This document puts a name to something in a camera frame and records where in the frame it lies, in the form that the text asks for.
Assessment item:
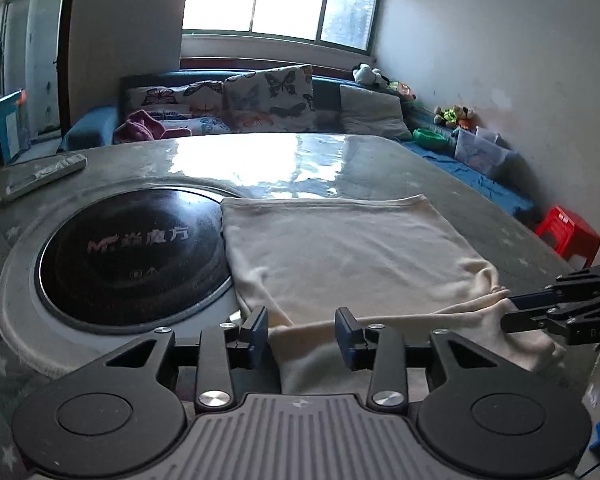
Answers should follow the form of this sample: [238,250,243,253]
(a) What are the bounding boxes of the cream white garment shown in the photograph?
[222,195,566,394]

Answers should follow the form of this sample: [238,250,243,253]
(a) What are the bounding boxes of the red plastic stool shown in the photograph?
[534,206,600,269]

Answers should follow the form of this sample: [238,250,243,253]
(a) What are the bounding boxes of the black round induction cooker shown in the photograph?
[34,186,232,335]

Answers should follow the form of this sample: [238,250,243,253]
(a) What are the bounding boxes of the clear plastic storage box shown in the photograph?
[453,127,518,180]

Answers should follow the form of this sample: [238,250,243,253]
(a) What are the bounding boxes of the colourful plush toys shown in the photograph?
[434,105,475,130]

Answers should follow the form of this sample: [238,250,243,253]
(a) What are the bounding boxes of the green bowl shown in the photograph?
[412,128,449,152]

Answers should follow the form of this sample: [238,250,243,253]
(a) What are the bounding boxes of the grey cushion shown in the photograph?
[340,84,412,141]

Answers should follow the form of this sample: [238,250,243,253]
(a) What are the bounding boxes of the flat butterfly pillow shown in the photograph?
[124,80,232,134]

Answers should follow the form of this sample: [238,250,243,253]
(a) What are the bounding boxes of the pink crumpled garment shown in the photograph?
[114,110,192,144]

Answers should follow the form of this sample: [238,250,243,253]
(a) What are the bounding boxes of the blue corner sofa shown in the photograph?
[59,64,536,221]

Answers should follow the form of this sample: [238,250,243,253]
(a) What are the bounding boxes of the grey remote control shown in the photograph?
[0,154,87,205]

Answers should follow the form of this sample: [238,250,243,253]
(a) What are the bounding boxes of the upright butterfly pillow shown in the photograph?
[223,64,316,133]

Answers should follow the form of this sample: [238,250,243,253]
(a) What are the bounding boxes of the panda plush toy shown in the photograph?
[352,63,390,89]

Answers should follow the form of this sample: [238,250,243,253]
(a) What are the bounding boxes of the blue children's cabinet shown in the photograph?
[0,89,31,165]

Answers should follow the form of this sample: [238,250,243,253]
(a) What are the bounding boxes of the window with frame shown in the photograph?
[182,0,378,52]

